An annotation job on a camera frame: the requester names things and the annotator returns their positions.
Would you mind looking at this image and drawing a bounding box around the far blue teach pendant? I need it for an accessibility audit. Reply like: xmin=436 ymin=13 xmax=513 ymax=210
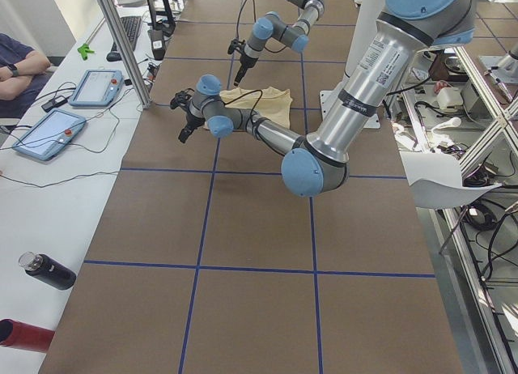
xmin=68 ymin=70 xmax=124 ymax=108

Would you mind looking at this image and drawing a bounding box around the aluminium frame post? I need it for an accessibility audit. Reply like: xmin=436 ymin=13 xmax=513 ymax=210
xmin=97 ymin=0 xmax=151 ymax=109

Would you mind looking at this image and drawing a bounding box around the black box white label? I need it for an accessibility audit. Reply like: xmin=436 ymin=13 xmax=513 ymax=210
xmin=147 ymin=28 xmax=166 ymax=61

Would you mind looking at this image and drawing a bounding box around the blue teach pendant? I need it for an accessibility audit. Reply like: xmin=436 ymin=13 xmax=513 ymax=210
xmin=12 ymin=108 xmax=87 ymax=161
xmin=68 ymin=70 xmax=124 ymax=108

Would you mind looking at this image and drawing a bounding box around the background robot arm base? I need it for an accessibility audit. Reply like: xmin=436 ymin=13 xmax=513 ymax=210
xmin=478 ymin=44 xmax=517 ymax=86

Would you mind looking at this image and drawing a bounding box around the black computer mouse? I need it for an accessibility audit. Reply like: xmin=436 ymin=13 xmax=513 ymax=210
xmin=106 ymin=51 xmax=121 ymax=62

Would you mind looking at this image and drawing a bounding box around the cream long-sleeve printed shirt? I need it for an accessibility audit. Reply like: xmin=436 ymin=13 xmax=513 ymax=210
xmin=189 ymin=80 xmax=292 ymax=138

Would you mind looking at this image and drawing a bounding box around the black keyboard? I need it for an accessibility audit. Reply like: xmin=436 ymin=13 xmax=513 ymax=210
xmin=121 ymin=16 xmax=142 ymax=50

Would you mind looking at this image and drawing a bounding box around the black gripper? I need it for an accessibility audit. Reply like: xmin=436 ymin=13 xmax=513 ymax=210
xmin=169 ymin=88 xmax=202 ymax=142
xmin=227 ymin=39 xmax=259 ymax=86

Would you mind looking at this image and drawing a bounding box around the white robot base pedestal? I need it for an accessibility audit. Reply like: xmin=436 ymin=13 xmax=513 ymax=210
xmin=319 ymin=0 xmax=400 ymax=130

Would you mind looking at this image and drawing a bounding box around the green plastic clamp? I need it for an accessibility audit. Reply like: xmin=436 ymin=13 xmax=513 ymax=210
xmin=77 ymin=43 xmax=95 ymax=61

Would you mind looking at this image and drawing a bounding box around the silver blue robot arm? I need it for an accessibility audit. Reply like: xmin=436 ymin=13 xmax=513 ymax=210
xmin=227 ymin=0 xmax=325 ymax=87
xmin=170 ymin=0 xmax=477 ymax=197

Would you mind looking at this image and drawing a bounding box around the near blue teach pendant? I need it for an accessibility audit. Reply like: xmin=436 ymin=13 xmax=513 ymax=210
xmin=12 ymin=108 xmax=87 ymax=161

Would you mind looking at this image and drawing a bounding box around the red cylinder bottle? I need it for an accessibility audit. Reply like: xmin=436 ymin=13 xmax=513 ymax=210
xmin=1 ymin=319 xmax=55 ymax=353

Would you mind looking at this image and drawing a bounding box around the person in dark shirt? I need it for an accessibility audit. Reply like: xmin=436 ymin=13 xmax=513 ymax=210
xmin=1 ymin=33 xmax=51 ymax=119

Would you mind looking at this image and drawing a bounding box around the black water bottle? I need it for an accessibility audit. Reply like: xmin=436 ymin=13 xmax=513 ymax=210
xmin=19 ymin=252 xmax=76 ymax=291

